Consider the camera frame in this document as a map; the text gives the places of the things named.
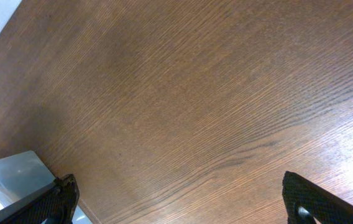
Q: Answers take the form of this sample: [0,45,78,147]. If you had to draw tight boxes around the clear plastic container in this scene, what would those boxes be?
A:
[0,150,93,224]

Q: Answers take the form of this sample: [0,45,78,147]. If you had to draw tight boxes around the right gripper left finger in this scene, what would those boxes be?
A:
[0,174,80,224]

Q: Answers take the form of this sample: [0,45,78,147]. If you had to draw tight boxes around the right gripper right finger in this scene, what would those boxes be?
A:
[282,171,353,224]

